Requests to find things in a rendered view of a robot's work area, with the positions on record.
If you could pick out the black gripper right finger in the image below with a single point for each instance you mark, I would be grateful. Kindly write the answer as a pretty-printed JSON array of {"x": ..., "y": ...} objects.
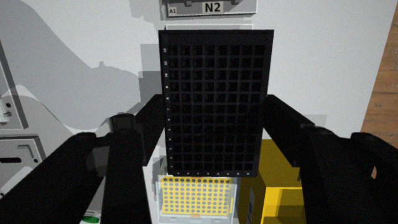
[{"x": 336, "y": 172}]

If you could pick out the yellow waste bin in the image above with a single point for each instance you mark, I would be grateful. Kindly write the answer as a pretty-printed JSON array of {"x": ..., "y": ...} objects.
[{"x": 274, "y": 195}]

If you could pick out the black assay plate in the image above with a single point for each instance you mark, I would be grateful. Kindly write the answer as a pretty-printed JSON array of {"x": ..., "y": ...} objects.
[{"x": 211, "y": 98}]

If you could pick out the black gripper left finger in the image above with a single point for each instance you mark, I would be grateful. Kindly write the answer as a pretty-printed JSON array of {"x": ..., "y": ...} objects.
[{"x": 53, "y": 192}]

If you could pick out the clear multiwell plate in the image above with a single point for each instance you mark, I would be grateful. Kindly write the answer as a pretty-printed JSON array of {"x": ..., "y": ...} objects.
[{"x": 3, "y": 110}]

